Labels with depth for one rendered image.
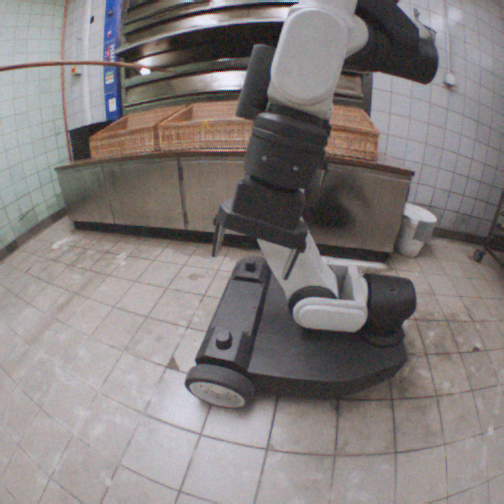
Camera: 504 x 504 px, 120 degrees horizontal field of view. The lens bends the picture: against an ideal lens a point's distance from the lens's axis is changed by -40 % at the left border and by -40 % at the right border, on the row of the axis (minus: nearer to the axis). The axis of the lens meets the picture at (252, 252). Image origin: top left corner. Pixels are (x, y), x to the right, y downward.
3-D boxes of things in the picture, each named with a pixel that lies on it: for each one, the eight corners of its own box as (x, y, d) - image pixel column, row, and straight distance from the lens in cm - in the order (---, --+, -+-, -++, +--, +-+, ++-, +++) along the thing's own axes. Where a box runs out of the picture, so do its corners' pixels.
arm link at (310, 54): (322, 117, 33) (348, 30, 36) (329, 112, 24) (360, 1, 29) (274, 103, 33) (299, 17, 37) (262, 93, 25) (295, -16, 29)
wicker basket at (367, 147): (277, 140, 170) (278, 100, 169) (359, 148, 173) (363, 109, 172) (265, 149, 122) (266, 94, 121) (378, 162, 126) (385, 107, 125)
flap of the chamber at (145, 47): (113, 54, 220) (128, 61, 233) (366, 28, 171) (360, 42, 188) (113, 51, 222) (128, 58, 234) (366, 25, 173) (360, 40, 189)
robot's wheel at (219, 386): (254, 400, 82) (255, 371, 64) (251, 414, 80) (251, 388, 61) (195, 387, 85) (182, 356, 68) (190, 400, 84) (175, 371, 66)
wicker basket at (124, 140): (130, 146, 219) (127, 114, 218) (189, 140, 189) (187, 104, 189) (90, 159, 184) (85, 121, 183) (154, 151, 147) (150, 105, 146)
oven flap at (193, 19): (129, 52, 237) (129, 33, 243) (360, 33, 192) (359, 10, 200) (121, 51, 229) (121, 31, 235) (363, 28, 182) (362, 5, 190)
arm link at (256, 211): (304, 228, 38) (331, 156, 35) (304, 261, 29) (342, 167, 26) (227, 204, 38) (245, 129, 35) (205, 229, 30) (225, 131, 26)
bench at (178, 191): (109, 206, 262) (98, 150, 252) (370, 227, 194) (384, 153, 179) (70, 232, 230) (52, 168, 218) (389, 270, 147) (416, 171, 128)
